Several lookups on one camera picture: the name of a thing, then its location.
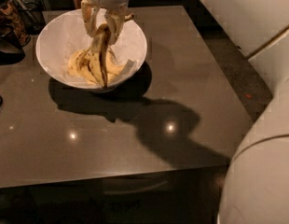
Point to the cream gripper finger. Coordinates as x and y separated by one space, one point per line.
115 19
89 10

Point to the yellow banana with brown stripe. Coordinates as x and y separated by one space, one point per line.
97 56

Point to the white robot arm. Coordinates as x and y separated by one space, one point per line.
250 40

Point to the white bowl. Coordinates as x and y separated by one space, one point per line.
66 34

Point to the left yellow banana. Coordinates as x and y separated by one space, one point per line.
74 62

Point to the middle yellow banana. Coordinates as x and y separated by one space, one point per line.
83 67

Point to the white paper liner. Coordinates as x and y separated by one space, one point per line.
123 59

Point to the patterned brown jar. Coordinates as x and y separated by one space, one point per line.
9 15

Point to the black kettle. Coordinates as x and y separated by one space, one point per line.
10 48

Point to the black wire rack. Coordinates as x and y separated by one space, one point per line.
31 12

